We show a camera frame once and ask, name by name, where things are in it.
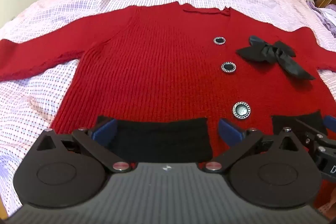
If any purple cloth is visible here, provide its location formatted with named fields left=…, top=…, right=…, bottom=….
left=308, top=1, right=336, bottom=38

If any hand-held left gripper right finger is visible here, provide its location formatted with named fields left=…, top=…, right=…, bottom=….
left=205, top=118, right=303, bottom=174

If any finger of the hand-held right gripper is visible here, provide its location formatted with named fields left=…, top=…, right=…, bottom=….
left=294, top=114, right=336, bottom=152

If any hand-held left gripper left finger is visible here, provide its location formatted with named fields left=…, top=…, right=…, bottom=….
left=37, top=118, right=133, bottom=174

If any red knit sweater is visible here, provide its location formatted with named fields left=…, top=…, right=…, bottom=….
left=0, top=1, right=336, bottom=216

